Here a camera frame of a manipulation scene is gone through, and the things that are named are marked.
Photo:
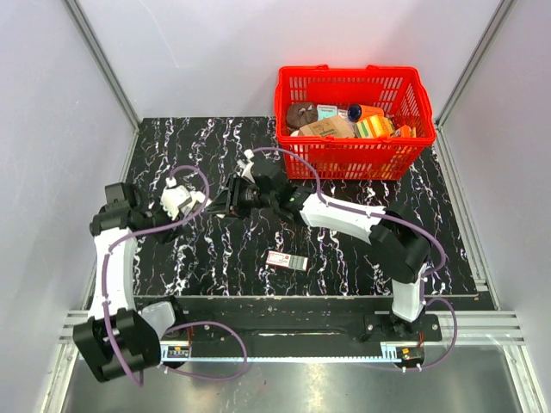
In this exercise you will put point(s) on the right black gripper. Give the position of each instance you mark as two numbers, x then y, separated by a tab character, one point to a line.
224	202

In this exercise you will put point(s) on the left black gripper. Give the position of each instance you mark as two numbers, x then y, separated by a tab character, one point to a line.
168	233

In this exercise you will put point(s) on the small white stapler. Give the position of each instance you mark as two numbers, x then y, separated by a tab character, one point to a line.
199	198

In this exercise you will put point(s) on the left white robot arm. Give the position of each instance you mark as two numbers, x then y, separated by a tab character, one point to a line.
118	339

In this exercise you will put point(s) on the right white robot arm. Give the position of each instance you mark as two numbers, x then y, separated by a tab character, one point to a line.
401	250

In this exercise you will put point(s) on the red white staple box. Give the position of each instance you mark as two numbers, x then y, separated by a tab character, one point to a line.
284	260

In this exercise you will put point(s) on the brown round item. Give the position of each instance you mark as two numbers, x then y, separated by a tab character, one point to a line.
300	114

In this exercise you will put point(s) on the teal white box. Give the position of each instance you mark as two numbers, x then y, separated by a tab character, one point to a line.
326	111

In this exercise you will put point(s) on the brown cardboard packet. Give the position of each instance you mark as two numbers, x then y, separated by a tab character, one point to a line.
334	126

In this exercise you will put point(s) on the orange bottle blue cap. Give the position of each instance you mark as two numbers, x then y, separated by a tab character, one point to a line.
357	112

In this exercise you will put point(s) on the yellow green striped box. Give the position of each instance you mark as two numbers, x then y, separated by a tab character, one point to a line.
374	127

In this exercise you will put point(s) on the orange small packet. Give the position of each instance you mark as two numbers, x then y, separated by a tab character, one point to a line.
404	131

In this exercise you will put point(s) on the red plastic basket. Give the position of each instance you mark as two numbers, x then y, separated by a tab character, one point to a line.
398	90

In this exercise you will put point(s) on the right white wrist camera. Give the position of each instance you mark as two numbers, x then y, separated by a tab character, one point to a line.
245	167

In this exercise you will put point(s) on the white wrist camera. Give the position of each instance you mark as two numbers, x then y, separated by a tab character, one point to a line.
176	200
245	167

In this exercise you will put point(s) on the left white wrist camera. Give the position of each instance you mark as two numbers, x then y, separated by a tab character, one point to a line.
176	200

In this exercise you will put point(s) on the black mounting base plate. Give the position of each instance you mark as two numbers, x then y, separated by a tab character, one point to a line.
358	317

